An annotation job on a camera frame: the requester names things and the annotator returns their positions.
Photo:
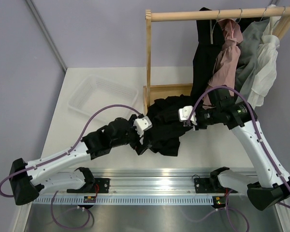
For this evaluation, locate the pink hanging garment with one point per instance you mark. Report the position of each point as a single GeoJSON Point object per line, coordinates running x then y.
{"type": "Point", "coordinates": [227, 60]}

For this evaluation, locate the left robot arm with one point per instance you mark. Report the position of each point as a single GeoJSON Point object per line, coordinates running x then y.
{"type": "Point", "coordinates": [30, 179]}

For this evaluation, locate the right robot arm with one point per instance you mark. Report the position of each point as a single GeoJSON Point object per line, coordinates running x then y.
{"type": "Point", "coordinates": [229, 107]}

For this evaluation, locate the white slotted cable duct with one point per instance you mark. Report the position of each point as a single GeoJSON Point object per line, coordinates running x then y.
{"type": "Point", "coordinates": [125, 200]}

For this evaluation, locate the grey hanging garment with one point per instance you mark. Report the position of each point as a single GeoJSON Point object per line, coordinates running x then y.
{"type": "Point", "coordinates": [252, 32]}

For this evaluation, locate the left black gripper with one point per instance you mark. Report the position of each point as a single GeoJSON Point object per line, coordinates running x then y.
{"type": "Point", "coordinates": [139, 147]}

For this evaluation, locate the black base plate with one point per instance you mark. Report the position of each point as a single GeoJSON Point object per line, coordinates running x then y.
{"type": "Point", "coordinates": [203, 185]}
{"type": "Point", "coordinates": [101, 185]}

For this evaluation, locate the wooden clothes rack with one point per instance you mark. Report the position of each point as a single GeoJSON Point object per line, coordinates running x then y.
{"type": "Point", "coordinates": [153, 92]}

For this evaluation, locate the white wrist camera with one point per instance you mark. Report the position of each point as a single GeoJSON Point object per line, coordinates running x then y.
{"type": "Point", "coordinates": [187, 116]}
{"type": "Point", "coordinates": [142, 124]}

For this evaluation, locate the black hanging garment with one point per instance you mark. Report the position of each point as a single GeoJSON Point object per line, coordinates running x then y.
{"type": "Point", "coordinates": [210, 42]}

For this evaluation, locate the white hanging garment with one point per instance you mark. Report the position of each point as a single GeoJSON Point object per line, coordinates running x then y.
{"type": "Point", "coordinates": [266, 71]}

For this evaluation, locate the black pleated skirt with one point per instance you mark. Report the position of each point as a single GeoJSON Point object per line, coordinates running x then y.
{"type": "Point", "coordinates": [166, 127]}

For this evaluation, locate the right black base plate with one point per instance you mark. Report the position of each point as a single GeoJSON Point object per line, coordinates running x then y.
{"type": "Point", "coordinates": [203, 185]}

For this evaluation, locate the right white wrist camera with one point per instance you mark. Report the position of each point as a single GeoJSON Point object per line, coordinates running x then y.
{"type": "Point", "coordinates": [187, 116]}

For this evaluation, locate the aluminium mounting rail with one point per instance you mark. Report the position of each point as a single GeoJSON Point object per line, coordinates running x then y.
{"type": "Point", "coordinates": [142, 181]}

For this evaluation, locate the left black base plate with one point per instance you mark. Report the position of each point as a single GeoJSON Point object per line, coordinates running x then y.
{"type": "Point", "coordinates": [101, 185]}

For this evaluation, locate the white plastic basket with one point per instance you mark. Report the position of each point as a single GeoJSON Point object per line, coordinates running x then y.
{"type": "Point", "coordinates": [96, 92]}

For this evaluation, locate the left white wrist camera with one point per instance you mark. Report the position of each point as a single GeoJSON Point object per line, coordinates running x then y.
{"type": "Point", "coordinates": [142, 124]}

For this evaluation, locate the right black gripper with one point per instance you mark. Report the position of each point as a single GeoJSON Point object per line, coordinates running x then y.
{"type": "Point", "coordinates": [198, 125]}

